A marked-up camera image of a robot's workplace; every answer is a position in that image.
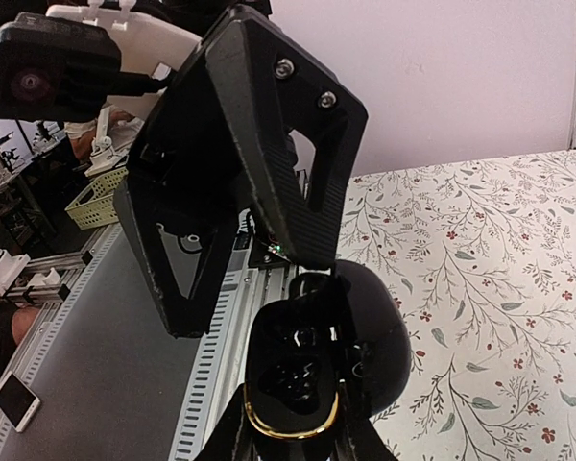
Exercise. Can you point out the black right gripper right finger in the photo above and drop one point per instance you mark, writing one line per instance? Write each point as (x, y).
(357, 440)

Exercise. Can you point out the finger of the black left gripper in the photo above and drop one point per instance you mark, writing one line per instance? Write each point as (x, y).
(196, 164)
(296, 128)

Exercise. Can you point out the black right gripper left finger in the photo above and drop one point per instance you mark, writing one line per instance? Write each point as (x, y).
(232, 437)

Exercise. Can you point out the black earbuds charging case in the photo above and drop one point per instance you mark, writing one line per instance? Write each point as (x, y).
(337, 336)

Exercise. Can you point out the yellow green plastic basket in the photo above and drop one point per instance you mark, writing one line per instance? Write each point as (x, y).
(93, 207)

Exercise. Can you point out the white smartphone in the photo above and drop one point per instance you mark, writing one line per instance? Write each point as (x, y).
(18, 402)

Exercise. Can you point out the floral patterned table mat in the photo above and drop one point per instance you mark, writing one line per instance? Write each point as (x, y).
(480, 258)

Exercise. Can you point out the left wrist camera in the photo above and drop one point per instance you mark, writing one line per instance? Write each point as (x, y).
(66, 60)

